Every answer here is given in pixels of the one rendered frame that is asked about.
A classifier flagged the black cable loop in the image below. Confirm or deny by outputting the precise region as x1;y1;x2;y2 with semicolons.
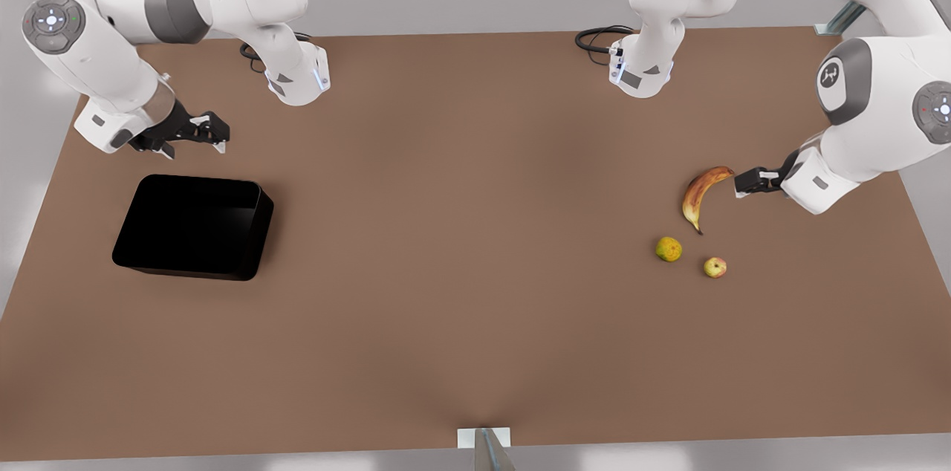
574;25;637;68
239;31;314;74

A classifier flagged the black storage box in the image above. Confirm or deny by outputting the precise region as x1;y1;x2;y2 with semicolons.
112;175;275;282

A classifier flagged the brown spotted yellow banana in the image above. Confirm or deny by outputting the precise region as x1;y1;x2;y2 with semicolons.
682;166;736;236

